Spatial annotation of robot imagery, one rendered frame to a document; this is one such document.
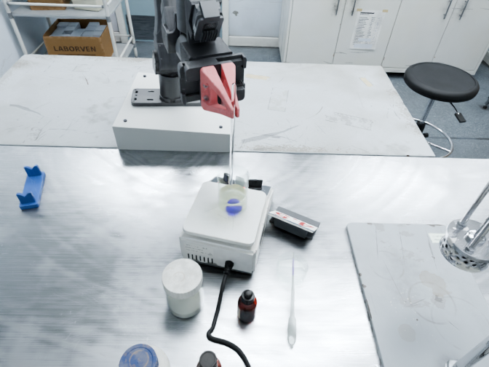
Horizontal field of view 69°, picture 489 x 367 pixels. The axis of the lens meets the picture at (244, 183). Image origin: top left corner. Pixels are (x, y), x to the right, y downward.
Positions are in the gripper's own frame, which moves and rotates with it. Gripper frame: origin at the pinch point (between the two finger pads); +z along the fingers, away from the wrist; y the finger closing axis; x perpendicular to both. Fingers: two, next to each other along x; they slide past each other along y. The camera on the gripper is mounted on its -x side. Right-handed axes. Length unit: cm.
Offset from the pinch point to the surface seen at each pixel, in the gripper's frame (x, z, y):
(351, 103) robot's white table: 29, -31, 50
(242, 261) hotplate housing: 22.8, 9.8, -1.6
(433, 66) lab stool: 57, -78, 140
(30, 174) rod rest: 27, -28, -34
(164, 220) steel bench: 27.6, -6.8, -11.1
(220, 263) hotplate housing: 24.9, 7.7, -4.6
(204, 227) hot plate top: 18.3, 4.2, -6.1
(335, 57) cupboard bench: 110, -186, 165
